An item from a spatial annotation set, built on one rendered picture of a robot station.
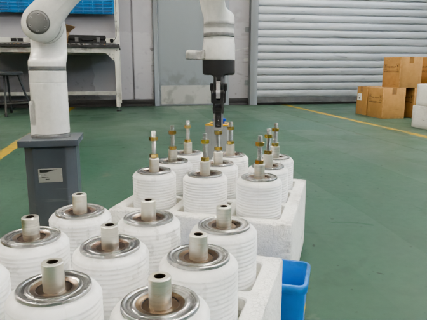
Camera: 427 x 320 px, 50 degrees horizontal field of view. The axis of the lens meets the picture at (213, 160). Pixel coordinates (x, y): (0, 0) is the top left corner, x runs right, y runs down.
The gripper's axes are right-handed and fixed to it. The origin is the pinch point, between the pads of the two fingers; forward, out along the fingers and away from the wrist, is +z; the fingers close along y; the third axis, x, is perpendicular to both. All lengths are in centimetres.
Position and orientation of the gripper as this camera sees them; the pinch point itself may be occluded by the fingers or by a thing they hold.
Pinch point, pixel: (218, 121)
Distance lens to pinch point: 108.4
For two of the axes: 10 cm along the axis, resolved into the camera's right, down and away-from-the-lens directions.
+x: -10.0, -0.1, 0.2
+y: 0.2, -1.9, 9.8
